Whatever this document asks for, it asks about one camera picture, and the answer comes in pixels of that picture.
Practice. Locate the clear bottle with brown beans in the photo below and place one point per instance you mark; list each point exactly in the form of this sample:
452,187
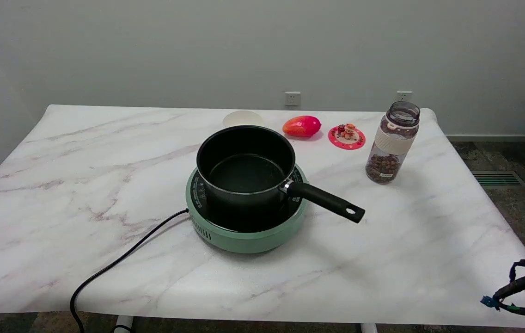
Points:
392,138

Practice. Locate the floor vent grille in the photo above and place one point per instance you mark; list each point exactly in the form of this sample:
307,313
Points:
497,179

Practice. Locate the pink coaster with figurines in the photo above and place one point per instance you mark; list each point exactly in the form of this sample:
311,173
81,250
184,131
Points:
346,138

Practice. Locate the red toy mango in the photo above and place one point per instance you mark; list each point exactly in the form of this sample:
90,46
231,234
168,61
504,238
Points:
302,126

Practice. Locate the white table leg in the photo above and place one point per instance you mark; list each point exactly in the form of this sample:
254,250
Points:
124,323
369,328

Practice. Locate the white bowl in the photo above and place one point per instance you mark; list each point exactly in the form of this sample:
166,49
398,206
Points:
242,118

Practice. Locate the green induction cooker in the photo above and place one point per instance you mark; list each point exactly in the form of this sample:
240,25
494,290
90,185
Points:
244,238

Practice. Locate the white wall socket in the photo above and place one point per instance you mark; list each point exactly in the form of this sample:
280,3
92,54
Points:
292,98
404,95

